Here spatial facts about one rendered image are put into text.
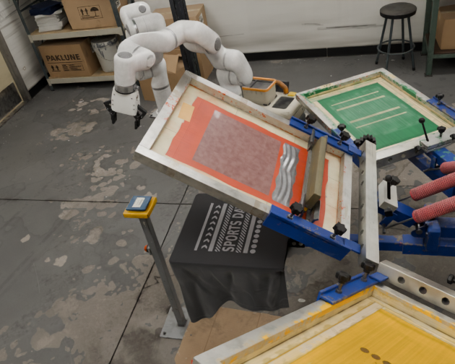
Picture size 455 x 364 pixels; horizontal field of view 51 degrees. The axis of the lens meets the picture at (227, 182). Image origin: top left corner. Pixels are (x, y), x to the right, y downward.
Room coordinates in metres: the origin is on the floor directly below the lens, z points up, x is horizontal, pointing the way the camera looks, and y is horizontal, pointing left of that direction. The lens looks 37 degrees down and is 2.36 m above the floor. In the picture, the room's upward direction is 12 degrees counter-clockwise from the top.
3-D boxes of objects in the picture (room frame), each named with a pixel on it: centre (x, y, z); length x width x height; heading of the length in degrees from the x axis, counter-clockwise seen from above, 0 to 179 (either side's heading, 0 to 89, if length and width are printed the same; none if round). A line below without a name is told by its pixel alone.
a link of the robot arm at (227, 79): (2.07, -0.11, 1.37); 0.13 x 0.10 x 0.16; 50
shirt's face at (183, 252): (1.52, 0.00, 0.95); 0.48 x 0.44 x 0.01; 70
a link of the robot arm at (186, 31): (1.87, 0.02, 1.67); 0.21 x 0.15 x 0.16; 140
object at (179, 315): (1.81, 0.44, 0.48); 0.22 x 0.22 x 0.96; 70
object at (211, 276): (1.32, 0.07, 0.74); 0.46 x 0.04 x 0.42; 70
